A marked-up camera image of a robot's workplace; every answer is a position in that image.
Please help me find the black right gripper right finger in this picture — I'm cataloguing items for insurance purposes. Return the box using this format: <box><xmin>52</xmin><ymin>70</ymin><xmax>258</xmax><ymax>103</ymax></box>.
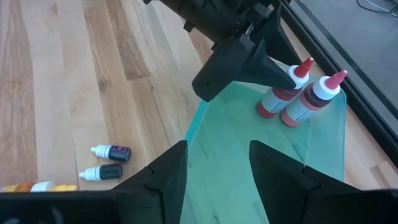
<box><xmin>248</xmin><ymin>139</ymin><xmax>398</xmax><ymax>224</ymax></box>

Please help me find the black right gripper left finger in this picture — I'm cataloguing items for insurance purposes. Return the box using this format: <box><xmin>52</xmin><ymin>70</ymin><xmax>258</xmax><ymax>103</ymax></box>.
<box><xmin>0</xmin><ymin>139</ymin><xmax>189</xmax><ymax>224</ymax></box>

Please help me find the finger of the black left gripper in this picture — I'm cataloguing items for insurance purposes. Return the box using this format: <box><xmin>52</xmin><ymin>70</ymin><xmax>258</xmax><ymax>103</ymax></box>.
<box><xmin>257</xmin><ymin>9</ymin><xmax>302</xmax><ymax>67</ymax></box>
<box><xmin>242</xmin><ymin>39</ymin><xmax>297</xmax><ymax>90</ymax></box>

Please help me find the large red food coloring bottle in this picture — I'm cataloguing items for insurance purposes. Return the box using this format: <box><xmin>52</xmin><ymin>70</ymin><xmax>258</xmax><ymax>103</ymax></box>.
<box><xmin>256</xmin><ymin>57</ymin><xmax>315</xmax><ymax>119</ymax></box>

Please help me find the small black food coloring bottle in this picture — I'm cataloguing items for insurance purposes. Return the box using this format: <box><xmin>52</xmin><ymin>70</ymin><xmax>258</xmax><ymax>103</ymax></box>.
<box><xmin>78</xmin><ymin>163</ymin><xmax>124</xmax><ymax>182</ymax></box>

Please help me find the large pink food coloring bottle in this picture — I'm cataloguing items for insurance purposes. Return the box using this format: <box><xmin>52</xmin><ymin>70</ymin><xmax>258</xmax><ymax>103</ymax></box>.
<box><xmin>280</xmin><ymin>69</ymin><xmax>348</xmax><ymax>128</ymax></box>

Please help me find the small purple food coloring bottle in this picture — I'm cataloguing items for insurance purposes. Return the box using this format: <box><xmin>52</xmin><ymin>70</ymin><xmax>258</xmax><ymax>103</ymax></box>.
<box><xmin>90</xmin><ymin>144</ymin><xmax>132</xmax><ymax>163</ymax></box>

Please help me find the large yellow food coloring bottle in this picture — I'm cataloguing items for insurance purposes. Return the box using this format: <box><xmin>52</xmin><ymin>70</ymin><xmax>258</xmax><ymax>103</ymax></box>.
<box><xmin>0</xmin><ymin>180</ymin><xmax>78</xmax><ymax>193</ymax></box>

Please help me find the green translucent plastic tray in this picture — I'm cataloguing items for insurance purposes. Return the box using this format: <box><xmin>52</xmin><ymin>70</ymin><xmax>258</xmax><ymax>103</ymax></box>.
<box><xmin>179</xmin><ymin>58</ymin><xmax>348</xmax><ymax>224</ymax></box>

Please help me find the black aluminium table frame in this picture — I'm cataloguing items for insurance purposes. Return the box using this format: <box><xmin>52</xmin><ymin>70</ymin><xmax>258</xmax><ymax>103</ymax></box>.
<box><xmin>279</xmin><ymin>0</ymin><xmax>398</xmax><ymax>169</ymax></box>

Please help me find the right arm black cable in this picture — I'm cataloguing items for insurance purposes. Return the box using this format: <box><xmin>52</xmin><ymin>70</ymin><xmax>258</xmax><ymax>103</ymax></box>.
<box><xmin>356</xmin><ymin>0</ymin><xmax>398</xmax><ymax>18</ymax></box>

